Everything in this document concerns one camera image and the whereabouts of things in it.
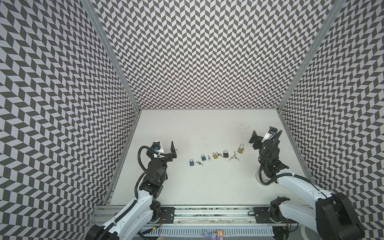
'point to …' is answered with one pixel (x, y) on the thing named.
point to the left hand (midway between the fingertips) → (164, 142)
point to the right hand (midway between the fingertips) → (261, 135)
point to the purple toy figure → (218, 235)
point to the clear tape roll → (262, 178)
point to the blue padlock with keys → (192, 163)
